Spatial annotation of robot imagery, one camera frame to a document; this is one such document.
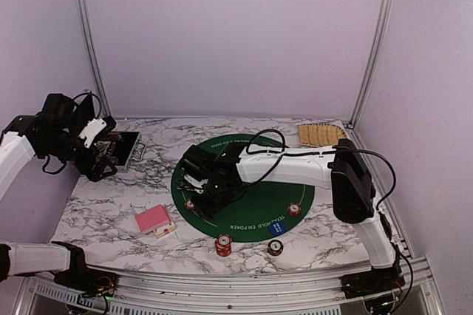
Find woven bamboo tray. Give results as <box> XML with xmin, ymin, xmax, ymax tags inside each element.
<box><xmin>297</xmin><ymin>122</ymin><xmax>347</xmax><ymax>147</ymax></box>

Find aluminium frame post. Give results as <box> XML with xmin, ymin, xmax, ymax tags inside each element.
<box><xmin>347</xmin><ymin>0</ymin><xmax>393</xmax><ymax>129</ymax></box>
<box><xmin>77</xmin><ymin>0</ymin><xmax>111</xmax><ymax>115</ymax></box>

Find blue small blind button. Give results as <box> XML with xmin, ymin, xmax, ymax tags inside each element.
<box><xmin>269</xmin><ymin>221</ymin><xmax>287</xmax><ymax>236</ymax></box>

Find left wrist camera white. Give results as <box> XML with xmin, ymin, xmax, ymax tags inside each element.
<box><xmin>78</xmin><ymin>118</ymin><xmax>106</xmax><ymax>149</ymax></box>

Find aluminium poker case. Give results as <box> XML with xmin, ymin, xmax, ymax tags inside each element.
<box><xmin>95</xmin><ymin>131</ymin><xmax>146</xmax><ymax>172</ymax></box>

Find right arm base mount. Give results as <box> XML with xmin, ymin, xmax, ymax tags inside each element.
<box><xmin>341</xmin><ymin>256</ymin><xmax>406</xmax><ymax>299</ymax></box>

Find round green poker mat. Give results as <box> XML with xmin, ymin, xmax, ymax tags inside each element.
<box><xmin>171</xmin><ymin>157</ymin><xmax>316</xmax><ymax>243</ymax></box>

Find left aluminium frame post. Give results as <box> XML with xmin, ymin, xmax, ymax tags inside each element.
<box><xmin>77</xmin><ymin>0</ymin><xmax>111</xmax><ymax>115</ymax></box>

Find single orange poker chip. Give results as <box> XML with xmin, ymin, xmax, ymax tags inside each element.
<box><xmin>185</xmin><ymin>200</ymin><xmax>195</xmax><ymax>210</ymax></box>

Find orange poker chip stack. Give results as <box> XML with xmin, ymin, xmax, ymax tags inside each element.
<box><xmin>215</xmin><ymin>234</ymin><xmax>232</xmax><ymax>257</ymax></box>

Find right aluminium frame post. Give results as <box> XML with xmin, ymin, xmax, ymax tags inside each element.
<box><xmin>347</xmin><ymin>0</ymin><xmax>393</xmax><ymax>129</ymax></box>

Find playing card box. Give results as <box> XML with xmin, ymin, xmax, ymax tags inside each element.
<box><xmin>153</xmin><ymin>222</ymin><xmax>177</xmax><ymax>238</ymax></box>

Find aluminium front rail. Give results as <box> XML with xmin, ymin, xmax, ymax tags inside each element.
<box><xmin>11</xmin><ymin>257</ymin><xmax>446</xmax><ymax>314</ymax></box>

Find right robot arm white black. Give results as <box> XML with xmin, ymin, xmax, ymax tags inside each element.
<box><xmin>179</xmin><ymin>132</ymin><xmax>396</xmax><ymax>291</ymax></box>

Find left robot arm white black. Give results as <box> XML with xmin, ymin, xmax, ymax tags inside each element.
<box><xmin>1</xmin><ymin>92</ymin><xmax>118</xmax><ymax>289</ymax></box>

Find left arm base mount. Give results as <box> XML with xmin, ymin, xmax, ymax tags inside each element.
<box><xmin>52</xmin><ymin>241</ymin><xmax>118</xmax><ymax>295</ymax></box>

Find red playing card deck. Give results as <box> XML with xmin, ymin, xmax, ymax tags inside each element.
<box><xmin>135</xmin><ymin>205</ymin><xmax>171</xmax><ymax>234</ymax></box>

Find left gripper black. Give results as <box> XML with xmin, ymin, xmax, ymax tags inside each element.
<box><xmin>41</xmin><ymin>129</ymin><xmax>116</xmax><ymax>182</ymax></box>

